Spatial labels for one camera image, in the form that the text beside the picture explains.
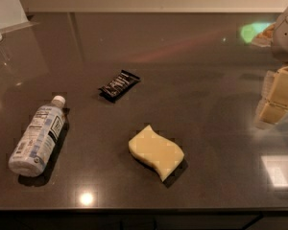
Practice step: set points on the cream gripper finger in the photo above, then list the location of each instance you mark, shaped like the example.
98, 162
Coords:
275, 87
268, 114

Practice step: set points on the yellow wavy sponge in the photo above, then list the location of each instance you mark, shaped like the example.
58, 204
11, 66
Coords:
155, 151

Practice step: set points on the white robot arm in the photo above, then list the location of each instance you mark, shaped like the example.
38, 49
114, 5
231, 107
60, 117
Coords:
279, 45

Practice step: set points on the black rxbar chocolate wrapper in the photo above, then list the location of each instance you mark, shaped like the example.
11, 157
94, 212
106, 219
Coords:
119, 86

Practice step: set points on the snack bag in background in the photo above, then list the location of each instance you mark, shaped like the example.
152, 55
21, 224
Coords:
265, 38

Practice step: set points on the clear plastic water bottle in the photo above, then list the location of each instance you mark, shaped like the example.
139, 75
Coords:
36, 145

